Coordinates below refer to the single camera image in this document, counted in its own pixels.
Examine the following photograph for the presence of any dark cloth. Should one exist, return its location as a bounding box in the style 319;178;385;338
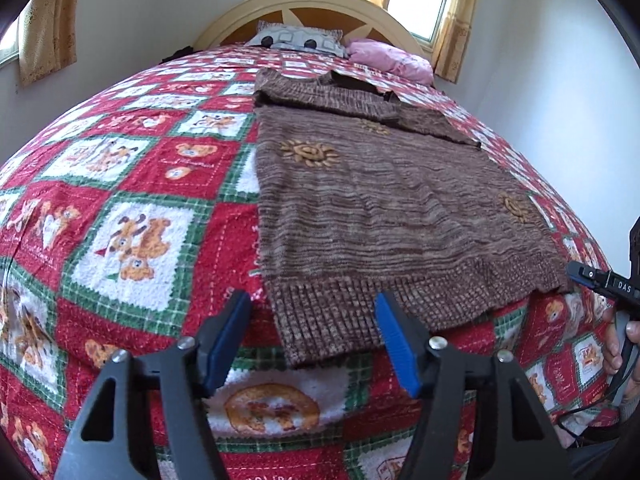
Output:
160;45;193;65

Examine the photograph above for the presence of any cream wooden bed headboard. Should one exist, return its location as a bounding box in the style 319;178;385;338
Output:
192;0;436;78

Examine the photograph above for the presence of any black cable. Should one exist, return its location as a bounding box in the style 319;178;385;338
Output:
554;355;632;448

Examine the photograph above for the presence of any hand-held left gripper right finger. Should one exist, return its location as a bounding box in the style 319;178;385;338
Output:
375;291;586;480

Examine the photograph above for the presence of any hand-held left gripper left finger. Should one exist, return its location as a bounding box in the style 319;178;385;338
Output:
52;290;252;480

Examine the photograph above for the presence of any brown knit sweater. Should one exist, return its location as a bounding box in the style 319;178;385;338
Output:
252;67;575;368

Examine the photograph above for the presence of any narrow yellow curtain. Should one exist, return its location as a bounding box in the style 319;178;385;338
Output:
431;0;487;84

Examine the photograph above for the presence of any grey patterned pillow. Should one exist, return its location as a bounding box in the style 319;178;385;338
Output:
247;21;348;59

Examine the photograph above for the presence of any person's dark clothing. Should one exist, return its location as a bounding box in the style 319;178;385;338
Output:
565;405;640;480

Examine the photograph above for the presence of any red printed patchwork quilt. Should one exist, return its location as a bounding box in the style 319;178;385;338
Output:
0;42;631;480

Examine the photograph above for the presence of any large bright window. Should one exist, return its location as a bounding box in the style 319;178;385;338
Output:
0;20;22;68

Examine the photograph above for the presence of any person's right hand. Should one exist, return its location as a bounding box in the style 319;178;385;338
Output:
602;306;640;403

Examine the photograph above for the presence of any sliding window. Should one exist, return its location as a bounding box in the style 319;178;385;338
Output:
387;0;458;46

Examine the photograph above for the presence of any pink pillow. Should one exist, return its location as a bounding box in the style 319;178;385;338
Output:
345;38;433;85

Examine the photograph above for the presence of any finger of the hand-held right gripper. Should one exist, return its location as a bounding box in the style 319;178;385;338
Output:
567;260;640;307

